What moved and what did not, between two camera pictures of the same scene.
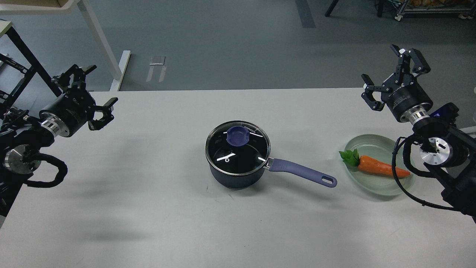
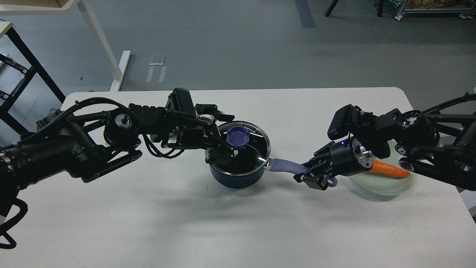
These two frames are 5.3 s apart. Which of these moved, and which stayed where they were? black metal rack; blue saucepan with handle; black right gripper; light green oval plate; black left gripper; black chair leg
Moved: black right gripper; black left gripper
Stayed: light green oval plate; black metal rack; blue saucepan with handle; black chair leg
